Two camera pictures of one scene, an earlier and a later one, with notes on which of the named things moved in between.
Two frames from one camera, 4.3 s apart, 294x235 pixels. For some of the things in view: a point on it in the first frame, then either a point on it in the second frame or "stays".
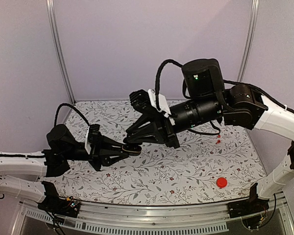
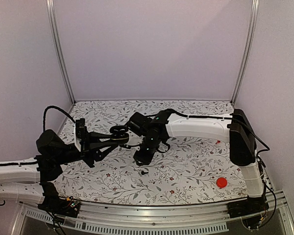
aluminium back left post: (58, 43) stays
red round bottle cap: (221, 182) stays
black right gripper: (165, 134) -> (144, 160)
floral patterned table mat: (219, 165) stays
